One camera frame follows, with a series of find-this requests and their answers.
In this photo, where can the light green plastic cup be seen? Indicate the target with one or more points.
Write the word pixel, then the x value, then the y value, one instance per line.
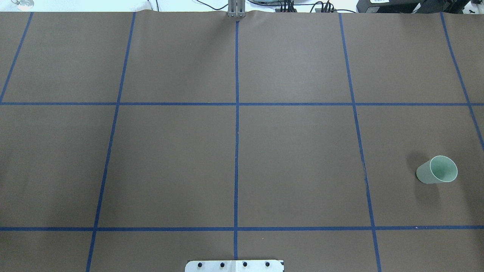
pixel 440 169

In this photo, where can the black box on desk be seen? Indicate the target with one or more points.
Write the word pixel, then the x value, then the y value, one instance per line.
pixel 387 6

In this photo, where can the clear tape roll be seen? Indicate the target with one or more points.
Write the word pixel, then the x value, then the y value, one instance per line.
pixel 23 5

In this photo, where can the aluminium frame post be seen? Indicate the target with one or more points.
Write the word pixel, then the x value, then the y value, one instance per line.
pixel 236 9

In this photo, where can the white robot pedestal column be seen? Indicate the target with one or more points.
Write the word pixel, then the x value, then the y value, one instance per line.
pixel 235 266

